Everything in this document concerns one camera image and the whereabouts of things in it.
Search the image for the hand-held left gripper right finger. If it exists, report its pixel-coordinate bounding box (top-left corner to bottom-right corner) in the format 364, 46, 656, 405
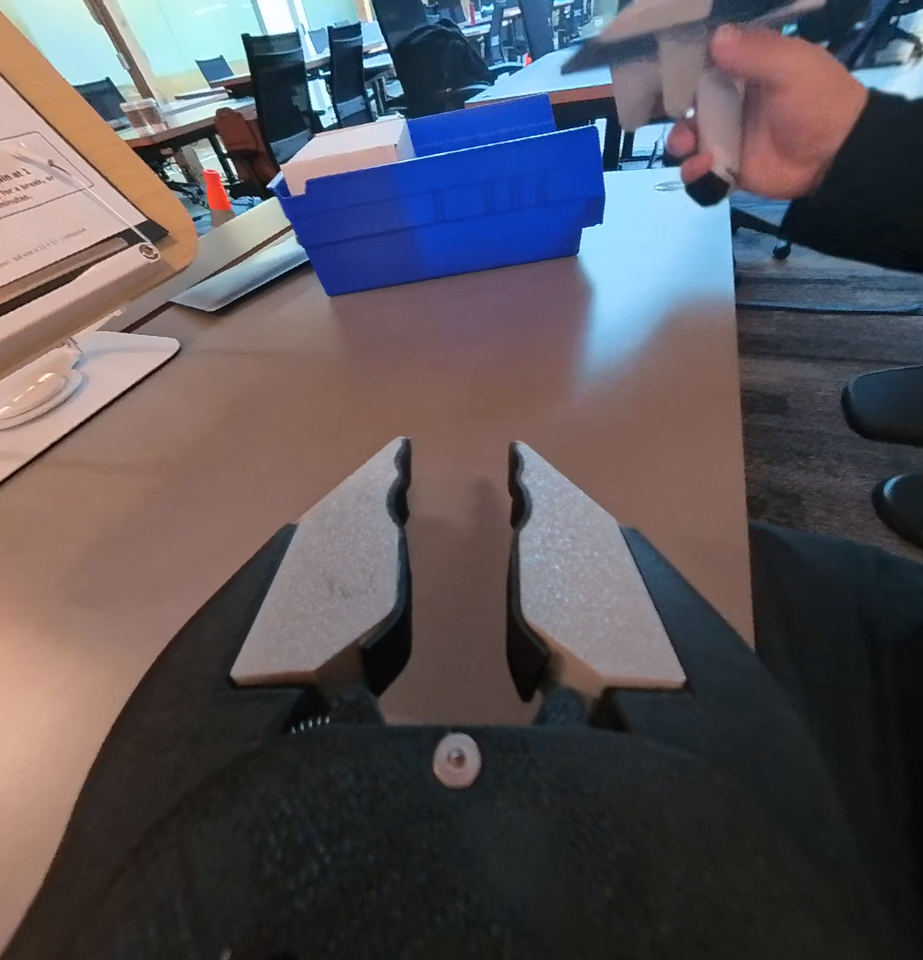
506, 440, 689, 704

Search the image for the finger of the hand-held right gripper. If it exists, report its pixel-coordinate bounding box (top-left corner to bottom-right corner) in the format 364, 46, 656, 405
561, 33, 665, 132
600, 0, 830, 123

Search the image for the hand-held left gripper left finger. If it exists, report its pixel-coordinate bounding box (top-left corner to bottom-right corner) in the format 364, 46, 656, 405
229, 437, 416, 699

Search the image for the blue plastic bin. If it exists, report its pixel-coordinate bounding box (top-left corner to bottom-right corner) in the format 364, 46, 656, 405
266, 93, 607, 299

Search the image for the white cardboard mailer box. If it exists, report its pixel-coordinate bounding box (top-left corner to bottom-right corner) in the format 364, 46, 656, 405
279, 117, 419, 198

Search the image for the person's right forearm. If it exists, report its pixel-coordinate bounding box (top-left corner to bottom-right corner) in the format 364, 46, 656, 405
782, 86, 923, 280

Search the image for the person's right hand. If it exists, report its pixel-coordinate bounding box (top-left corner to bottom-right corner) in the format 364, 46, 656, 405
666, 24, 873, 201

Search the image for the person's dark clothed body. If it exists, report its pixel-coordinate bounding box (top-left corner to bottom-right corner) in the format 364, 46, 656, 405
750, 521, 923, 960

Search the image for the black office chair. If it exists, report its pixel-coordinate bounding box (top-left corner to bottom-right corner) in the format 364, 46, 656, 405
242, 31, 325, 162
326, 22, 378, 129
75, 76, 130, 130

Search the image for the black chair armrest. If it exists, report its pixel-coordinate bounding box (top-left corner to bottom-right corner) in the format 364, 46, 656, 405
840, 365, 923, 451

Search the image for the black chair base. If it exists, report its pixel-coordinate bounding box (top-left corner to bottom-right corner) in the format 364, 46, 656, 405
872, 472, 923, 558

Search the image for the brown padded chair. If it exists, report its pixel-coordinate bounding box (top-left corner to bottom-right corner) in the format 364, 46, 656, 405
214, 107, 273, 200

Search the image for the instruction sheet on wooden stand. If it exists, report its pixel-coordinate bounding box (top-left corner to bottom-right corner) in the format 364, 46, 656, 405
0, 0, 202, 384

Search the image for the orange traffic cone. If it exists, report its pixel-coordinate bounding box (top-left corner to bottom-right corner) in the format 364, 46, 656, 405
201, 168, 235, 228

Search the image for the printed instruction sheet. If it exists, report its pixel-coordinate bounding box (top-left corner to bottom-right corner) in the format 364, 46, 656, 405
0, 56, 149, 297

